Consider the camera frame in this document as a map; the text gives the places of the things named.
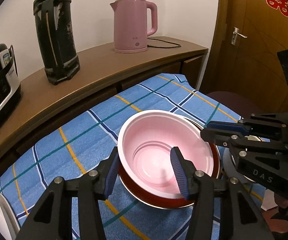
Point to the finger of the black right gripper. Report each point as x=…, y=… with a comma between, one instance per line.
x=221, y=137
x=256, y=124

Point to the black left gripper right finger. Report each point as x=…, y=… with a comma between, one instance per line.
x=240, y=218

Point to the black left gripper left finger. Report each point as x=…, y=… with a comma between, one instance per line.
x=51, y=217

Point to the pink plastic bowl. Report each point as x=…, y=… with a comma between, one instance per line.
x=144, y=145

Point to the person's right hand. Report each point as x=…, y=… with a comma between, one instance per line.
x=277, y=225

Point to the brown right wooden door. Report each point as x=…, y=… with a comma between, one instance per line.
x=248, y=77

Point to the red rimmed bowl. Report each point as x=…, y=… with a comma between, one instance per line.
x=151, y=200

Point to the brown wooden sideboard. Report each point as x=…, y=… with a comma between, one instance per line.
x=44, y=107

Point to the pink electric kettle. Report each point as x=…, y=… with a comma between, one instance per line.
x=134, y=22

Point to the black thermos flask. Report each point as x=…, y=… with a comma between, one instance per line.
x=55, y=38

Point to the silver door handle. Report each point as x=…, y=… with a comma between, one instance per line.
x=235, y=35

